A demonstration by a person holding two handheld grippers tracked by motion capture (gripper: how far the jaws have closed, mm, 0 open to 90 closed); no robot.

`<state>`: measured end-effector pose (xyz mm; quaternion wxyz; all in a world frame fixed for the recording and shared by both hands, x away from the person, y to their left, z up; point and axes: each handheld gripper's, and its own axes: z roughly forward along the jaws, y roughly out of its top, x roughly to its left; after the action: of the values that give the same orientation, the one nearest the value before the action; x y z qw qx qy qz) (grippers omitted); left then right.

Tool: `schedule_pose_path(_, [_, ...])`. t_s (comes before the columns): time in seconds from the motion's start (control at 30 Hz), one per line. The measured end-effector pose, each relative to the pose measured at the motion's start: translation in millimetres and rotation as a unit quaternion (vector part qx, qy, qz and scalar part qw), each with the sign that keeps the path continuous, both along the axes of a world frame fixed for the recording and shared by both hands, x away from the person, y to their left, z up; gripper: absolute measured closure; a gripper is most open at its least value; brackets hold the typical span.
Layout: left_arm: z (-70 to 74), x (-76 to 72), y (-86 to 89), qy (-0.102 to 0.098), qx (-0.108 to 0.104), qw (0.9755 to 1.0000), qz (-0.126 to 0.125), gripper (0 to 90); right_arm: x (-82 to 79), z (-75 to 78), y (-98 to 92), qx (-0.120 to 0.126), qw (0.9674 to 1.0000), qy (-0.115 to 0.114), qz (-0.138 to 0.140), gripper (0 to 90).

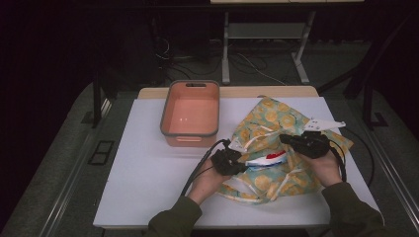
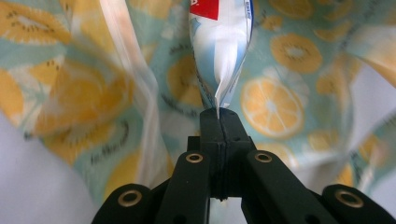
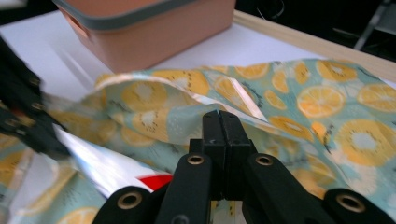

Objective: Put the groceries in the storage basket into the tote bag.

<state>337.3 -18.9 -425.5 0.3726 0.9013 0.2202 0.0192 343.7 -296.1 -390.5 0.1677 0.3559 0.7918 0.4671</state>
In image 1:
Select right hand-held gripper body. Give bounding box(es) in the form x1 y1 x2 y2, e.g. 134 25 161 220
290 118 347 160

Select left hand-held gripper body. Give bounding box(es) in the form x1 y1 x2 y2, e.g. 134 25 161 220
209 137 249 177

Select orange-print cloth tote bag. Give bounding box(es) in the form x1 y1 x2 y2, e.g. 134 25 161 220
215 96 355 204

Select toothpaste tube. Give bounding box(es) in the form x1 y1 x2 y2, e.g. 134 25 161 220
244 150 289 168

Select orange plastic bin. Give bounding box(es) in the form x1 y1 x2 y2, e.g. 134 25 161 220
159 79 221 148

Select person's right hand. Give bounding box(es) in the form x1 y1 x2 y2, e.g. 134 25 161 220
300 149 344 189

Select person's left hand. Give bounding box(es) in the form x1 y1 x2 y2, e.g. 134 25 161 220
187 165 232 206

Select wooden table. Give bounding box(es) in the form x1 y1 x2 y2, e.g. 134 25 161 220
136 85 320 100

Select black stand leg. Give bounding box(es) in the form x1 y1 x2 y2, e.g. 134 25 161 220
361 65 390 131
80 70 117 129

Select white table mat board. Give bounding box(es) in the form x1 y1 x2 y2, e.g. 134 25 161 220
93 96 380 229

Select grey metal stand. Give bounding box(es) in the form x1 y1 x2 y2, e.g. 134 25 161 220
220 11 311 85

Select black floor socket panel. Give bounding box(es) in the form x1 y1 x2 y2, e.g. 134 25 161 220
87 139 116 166

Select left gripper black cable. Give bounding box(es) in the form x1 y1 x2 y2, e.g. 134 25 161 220
180 138 232 198

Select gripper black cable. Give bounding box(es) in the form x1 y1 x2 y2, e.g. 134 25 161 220
180 138 232 198
328 126 377 189

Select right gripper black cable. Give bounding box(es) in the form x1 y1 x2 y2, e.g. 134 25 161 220
328 126 377 189

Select white floor cable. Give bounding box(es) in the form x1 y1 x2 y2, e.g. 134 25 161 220
236 52 289 87

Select aluminium floor rail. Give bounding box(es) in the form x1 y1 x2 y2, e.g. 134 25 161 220
368 127 419 226
39 98 114 237

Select black floor cables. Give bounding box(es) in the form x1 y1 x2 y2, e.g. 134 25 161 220
152 36 297 87

